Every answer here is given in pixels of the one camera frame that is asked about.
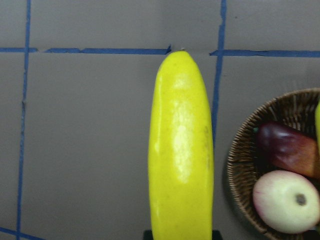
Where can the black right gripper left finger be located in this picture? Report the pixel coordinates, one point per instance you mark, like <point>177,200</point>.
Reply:
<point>147,235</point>

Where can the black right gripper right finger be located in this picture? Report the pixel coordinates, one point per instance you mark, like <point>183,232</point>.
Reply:
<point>216,235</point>

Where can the yellow banana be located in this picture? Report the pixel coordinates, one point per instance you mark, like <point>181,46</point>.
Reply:
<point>180,152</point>
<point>317,124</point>

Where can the brown wicker basket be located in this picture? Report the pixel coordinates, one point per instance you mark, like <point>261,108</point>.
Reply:
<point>243,167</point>

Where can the yellow banana in basket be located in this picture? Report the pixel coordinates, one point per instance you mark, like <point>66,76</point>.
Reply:
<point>317,124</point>

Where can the pale pink apple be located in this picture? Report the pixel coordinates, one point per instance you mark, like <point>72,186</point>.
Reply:
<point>286,201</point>

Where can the dark red mango fruit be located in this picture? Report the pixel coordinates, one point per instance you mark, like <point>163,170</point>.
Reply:
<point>289,149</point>

